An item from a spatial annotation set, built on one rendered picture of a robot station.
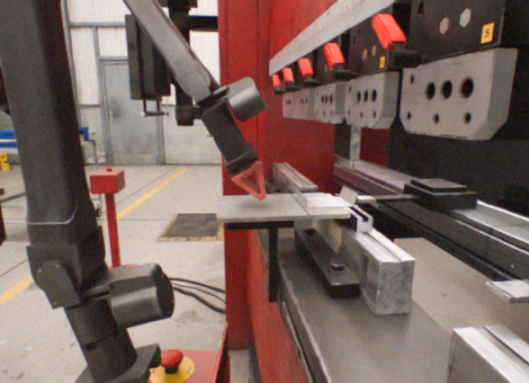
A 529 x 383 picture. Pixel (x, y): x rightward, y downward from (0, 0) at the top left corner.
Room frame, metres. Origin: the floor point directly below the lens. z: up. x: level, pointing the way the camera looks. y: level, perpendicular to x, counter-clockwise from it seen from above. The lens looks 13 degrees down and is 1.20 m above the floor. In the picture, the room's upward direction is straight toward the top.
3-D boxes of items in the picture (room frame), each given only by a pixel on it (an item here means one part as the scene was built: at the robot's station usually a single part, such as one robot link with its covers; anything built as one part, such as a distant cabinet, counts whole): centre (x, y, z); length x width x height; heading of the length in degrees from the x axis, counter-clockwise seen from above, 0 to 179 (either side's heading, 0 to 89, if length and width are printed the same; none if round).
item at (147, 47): (1.89, 0.56, 1.42); 0.45 x 0.12 x 0.36; 3
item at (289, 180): (1.31, -0.11, 0.92); 0.50 x 0.06 x 0.10; 8
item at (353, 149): (0.77, -0.18, 1.13); 0.10 x 0.02 x 0.10; 8
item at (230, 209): (0.75, -0.03, 1.00); 0.26 x 0.18 x 0.01; 98
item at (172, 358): (0.51, 0.15, 0.79); 0.04 x 0.04 x 0.04
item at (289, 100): (1.19, -0.12, 1.26); 0.15 x 0.09 x 0.17; 8
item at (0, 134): (3.38, 2.18, 0.92); 0.50 x 0.36 x 0.18; 89
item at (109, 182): (2.28, 1.01, 0.41); 0.25 x 0.20 x 0.83; 98
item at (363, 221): (0.75, -0.18, 0.99); 0.20 x 0.03 x 0.03; 8
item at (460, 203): (0.80, -0.33, 1.01); 0.26 x 0.12 x 0.05; 98
